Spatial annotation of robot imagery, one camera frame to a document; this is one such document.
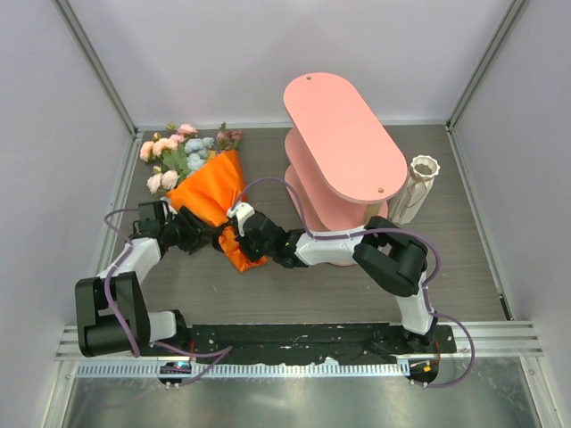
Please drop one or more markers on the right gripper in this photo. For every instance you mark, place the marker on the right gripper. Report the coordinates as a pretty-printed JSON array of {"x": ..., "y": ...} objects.
[{"x": 244, "y": 242}]

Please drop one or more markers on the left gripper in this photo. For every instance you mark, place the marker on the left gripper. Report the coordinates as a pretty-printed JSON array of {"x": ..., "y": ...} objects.
[{"x": 195, "y": 229}]

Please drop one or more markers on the black ribbon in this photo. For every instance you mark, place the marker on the black ribbon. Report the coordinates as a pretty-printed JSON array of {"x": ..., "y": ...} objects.
[{"x": 213, "y": 233}]

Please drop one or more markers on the orange flower bouquet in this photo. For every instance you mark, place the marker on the orange flower bouquet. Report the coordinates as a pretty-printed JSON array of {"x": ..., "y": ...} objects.
[{"x": 202, "y": 174}]

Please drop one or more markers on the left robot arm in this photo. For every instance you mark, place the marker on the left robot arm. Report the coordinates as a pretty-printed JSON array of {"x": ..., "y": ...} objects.
[{"x": 110, "y": 308}]

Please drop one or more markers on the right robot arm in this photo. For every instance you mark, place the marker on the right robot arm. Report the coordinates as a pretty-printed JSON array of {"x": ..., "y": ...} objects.
[{"x": 395, "y": 259}]

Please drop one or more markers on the white ribbed ceramic vase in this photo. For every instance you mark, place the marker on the white ribbed ceramic vase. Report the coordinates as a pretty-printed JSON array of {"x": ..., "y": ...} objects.
[{"x": 405, "y": 205}]

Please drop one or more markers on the pink three-tier shelf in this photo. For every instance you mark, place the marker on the pink three-tier shelf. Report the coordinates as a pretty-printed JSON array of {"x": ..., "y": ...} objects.
[{"x": 343, "y": 165}]

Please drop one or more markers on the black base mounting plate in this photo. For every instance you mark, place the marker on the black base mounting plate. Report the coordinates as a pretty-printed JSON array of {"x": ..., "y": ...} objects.
[{"x": 303, "y": 344}]

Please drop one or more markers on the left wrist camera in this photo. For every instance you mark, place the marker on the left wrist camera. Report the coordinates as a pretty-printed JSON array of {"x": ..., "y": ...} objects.
[{"x": 152, "y": 217}]

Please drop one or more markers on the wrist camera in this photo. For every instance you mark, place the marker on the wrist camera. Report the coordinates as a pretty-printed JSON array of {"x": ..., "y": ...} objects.
[
  {"x": 152, "y": 217},
  {"x": 238, "y": 215}
]

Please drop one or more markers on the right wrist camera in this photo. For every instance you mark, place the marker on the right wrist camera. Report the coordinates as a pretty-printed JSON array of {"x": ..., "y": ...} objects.
[{"x": 238, "y": 215}]

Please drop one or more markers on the white slotted cable duct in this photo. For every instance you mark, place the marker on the white slotted cable duct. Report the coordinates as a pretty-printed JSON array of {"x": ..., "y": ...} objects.
[{"x": 179, "y": 370}]

